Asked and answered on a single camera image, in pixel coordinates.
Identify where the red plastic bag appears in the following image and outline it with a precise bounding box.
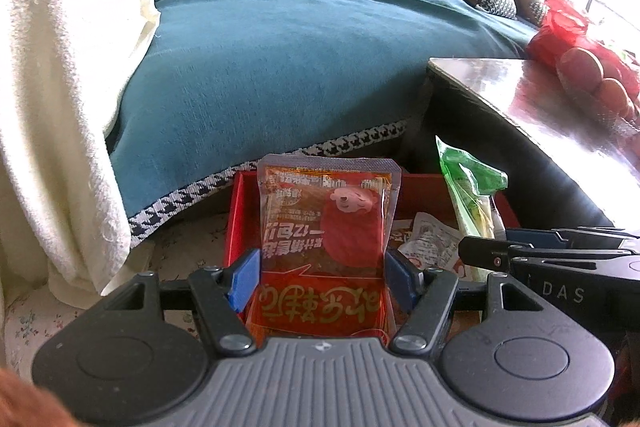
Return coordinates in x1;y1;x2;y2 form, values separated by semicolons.
525;0;640;138

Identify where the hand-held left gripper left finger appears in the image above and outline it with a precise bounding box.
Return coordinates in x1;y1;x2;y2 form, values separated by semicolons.
102;248;262;354

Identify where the orange fruit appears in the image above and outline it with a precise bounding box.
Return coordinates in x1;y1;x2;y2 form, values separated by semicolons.
556;47;606;94
594;77;632;114

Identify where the red cardboard box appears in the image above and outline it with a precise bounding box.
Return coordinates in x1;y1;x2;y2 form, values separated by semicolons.
226;171;521;343

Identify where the teal blanket houndstooth border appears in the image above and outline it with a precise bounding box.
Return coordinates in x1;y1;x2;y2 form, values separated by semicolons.
105;0;538;250

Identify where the orange red translucent snack packet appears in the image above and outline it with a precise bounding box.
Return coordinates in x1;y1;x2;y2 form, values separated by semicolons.
247;153;402;339

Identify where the white snack packet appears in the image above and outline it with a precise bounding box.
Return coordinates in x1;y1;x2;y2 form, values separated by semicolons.
392;212;482;280

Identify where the dark coffee table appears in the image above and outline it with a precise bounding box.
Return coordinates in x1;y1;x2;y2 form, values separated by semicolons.
415;56;640;238

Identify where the floral cloth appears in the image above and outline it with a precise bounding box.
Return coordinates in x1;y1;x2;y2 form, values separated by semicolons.
0;212;236;358

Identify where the green snack packet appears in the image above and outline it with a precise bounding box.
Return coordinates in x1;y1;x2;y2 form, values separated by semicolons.
435;135;509;283

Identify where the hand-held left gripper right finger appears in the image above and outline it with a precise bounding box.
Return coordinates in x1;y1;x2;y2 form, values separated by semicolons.
385;251;546;354

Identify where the white blanket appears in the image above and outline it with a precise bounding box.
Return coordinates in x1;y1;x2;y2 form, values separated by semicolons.
0;0;161;308

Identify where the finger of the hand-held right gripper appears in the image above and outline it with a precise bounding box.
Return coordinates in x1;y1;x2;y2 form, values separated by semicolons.
459;234;622;281
504;226;640;245

